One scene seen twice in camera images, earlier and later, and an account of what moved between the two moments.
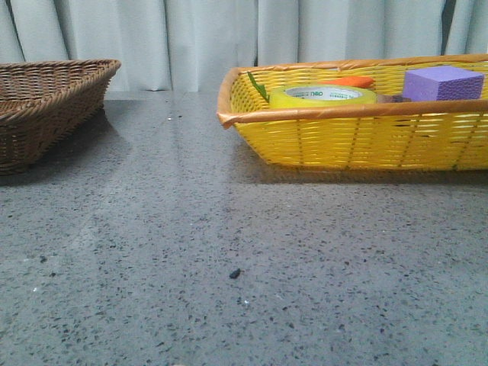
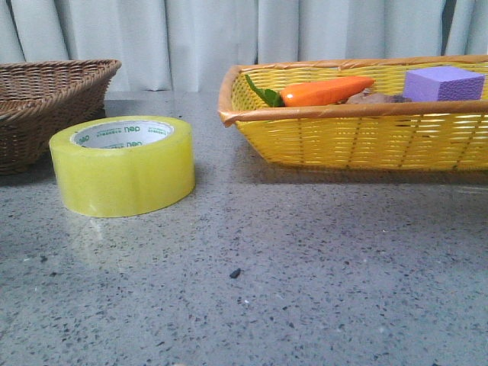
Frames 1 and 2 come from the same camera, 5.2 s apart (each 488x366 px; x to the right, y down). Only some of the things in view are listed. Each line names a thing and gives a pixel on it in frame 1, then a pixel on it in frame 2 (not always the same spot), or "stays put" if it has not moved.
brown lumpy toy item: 388,98 stays put
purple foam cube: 444,82 stays put
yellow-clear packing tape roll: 320,94 to 123,165
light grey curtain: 182,45 stays put
